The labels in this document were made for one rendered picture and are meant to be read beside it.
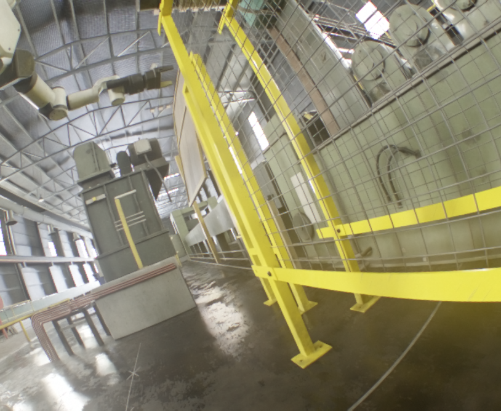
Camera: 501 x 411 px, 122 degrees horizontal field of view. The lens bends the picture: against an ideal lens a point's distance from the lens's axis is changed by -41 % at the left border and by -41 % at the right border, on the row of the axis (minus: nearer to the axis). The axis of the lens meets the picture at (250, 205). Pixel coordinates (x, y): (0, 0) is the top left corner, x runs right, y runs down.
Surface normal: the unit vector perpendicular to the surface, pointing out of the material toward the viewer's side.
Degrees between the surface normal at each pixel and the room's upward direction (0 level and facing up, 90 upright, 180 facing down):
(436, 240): 90
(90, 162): 90
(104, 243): 90
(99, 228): 90
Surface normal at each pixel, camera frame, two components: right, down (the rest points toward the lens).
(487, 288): -0.86, 0.34
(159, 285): 0.35, -0.21
